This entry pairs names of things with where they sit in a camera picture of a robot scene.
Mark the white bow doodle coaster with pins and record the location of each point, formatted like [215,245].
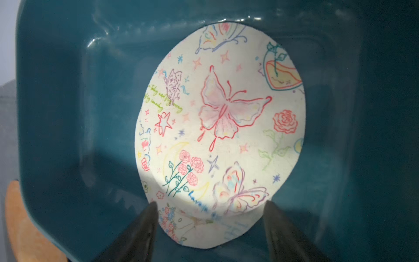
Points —
[190,231]

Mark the teal plastic storage box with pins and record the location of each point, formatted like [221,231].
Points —
[82,71]

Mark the front orange cork coaster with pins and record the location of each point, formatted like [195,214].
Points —
[27,242]

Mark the white butterfly doodle coaster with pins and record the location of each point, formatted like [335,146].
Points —
[222,122]

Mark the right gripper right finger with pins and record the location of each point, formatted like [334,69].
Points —
[286,243]

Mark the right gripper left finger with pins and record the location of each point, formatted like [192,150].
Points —
[136,243]

